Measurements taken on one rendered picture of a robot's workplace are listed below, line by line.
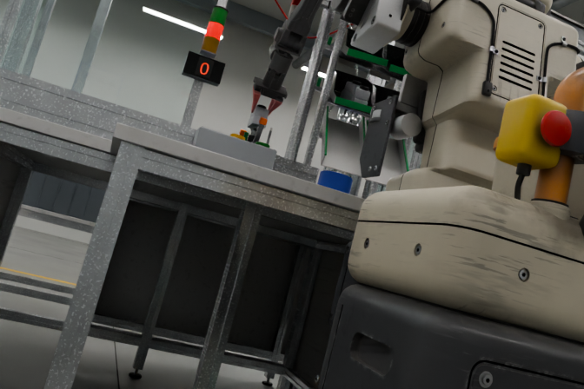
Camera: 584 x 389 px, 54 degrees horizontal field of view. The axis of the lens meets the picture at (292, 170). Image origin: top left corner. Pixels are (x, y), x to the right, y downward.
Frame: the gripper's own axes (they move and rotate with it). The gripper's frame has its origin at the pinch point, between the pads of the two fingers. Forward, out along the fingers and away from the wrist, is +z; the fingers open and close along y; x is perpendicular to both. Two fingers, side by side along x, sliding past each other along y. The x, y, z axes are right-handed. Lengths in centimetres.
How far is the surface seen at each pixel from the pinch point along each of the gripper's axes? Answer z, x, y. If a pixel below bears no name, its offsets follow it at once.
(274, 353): 159, -65, -75
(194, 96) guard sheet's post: 6.9, -12.0, 19.1
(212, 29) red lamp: -13.5, -20.8, 20.1
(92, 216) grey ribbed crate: 143, -125, 40
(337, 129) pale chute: -0.3, -6.8, -27.8
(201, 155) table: -11, 62, 21
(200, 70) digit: -1.9, -12.3, 20.0
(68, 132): 6, 36, 48
